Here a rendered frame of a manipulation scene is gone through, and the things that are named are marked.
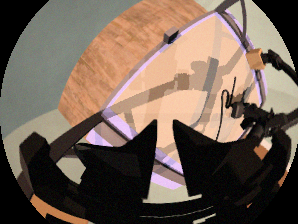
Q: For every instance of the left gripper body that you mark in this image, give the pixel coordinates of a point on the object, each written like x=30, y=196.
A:
x=249, y=110

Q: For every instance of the black metal frame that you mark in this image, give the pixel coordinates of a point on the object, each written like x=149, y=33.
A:
x=62, y=146

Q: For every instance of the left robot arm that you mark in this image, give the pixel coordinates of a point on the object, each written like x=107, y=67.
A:
x=280, y=120

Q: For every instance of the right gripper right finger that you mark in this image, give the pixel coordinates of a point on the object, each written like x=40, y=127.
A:
x=202, y=157

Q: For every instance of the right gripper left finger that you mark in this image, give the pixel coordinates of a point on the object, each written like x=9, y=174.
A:
x=134, y=159

